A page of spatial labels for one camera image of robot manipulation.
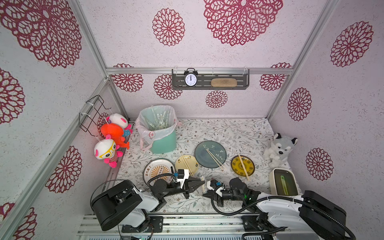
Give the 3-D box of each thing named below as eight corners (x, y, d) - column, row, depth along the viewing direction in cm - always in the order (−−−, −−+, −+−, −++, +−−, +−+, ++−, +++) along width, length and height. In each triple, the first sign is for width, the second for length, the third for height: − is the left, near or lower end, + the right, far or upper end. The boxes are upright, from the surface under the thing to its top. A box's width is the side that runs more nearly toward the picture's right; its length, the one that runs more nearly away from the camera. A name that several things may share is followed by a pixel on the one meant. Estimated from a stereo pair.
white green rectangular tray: (271, 197, 84) (276, 193, 79) (263, 173, 93) (267, 168, 88) (295, 197, 84) (302, 193, 79) (285, 173, 93) (290, 168, 88)
